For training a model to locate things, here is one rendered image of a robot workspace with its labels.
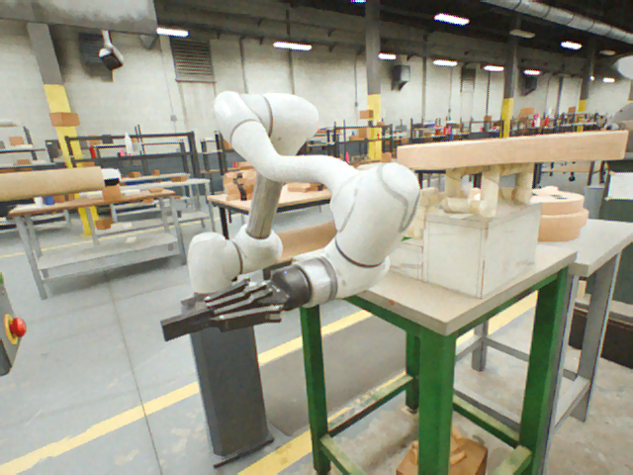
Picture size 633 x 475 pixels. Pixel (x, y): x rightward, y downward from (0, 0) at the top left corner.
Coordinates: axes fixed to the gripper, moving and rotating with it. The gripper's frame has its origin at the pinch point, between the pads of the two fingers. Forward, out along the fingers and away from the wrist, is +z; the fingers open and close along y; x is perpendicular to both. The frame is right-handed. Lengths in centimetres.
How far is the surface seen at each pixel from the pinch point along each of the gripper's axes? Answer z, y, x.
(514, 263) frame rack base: -72, -15, -3
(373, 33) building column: -733, 729, 194
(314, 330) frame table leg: -46, 29, -40
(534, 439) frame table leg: -99, -26, -72
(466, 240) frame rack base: -57, -10, 5
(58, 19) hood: 7.0, -4.5, 37.6
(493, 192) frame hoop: -61, -11, 15
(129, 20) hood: 1.5, -4.4, 38.2
